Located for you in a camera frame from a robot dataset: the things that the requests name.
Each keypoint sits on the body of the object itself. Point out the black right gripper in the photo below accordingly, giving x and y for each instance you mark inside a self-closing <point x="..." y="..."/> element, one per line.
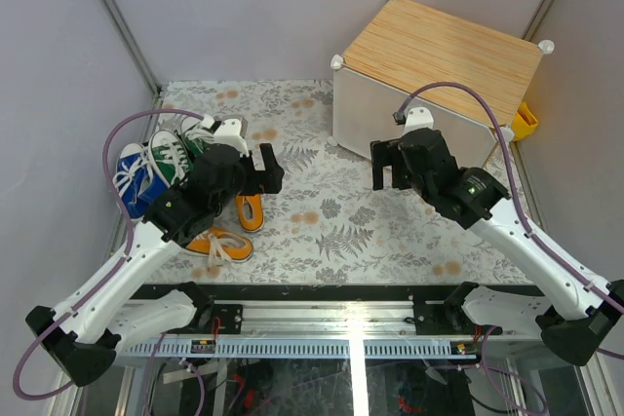
<point x="385" y="153"/>

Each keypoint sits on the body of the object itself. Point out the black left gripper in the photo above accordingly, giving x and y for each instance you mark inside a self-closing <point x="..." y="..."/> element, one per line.
<point x="264" y="181"/>

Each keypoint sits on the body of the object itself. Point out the green sneaker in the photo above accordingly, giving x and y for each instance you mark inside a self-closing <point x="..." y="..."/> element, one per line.
<point x="169" y="157"/>
<point x="195" y="136"/>

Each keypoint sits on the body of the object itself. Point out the wooden shoe cabinet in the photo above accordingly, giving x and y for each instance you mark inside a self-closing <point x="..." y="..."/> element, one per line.
<point x="483" y="75"/>

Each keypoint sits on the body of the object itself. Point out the blue sneaker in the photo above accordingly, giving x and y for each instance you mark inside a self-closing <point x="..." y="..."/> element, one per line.
<point x="128" y="177"/>
<point x="153" y="184"/>

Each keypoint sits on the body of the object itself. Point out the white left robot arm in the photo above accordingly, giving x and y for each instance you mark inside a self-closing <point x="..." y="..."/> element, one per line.
<point x="85" y="333"/>

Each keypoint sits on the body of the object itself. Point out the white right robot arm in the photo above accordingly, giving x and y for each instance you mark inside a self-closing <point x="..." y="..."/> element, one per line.
<point x="575" y="310"/>

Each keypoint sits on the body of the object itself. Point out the orange sneaker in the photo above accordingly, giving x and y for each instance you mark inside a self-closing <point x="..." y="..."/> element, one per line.
<point x="219" y="247"/>
<point x="250" y="212"/>

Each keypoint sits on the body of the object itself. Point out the yellow plastic bin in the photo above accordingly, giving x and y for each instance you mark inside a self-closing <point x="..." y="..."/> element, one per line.
<point x="524" y="123"/>

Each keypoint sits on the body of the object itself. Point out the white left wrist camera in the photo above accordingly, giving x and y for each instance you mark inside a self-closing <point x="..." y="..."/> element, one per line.
<point x="230" y="131"/>

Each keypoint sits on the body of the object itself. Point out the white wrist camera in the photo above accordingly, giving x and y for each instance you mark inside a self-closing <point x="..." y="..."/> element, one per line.
<point x="414" y="119"/>
<point x="230" y="131"/>

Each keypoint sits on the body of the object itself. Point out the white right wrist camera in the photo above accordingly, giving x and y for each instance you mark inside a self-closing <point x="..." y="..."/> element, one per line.
<point x="414" y="119"/>

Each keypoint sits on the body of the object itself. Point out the aluminium rail frame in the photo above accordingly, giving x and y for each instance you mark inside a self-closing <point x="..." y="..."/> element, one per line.
<point x="324" y="320"/>

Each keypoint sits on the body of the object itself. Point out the grey slotted cable duct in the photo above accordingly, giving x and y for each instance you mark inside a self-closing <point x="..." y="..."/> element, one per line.
<point x="295" y="348"/>

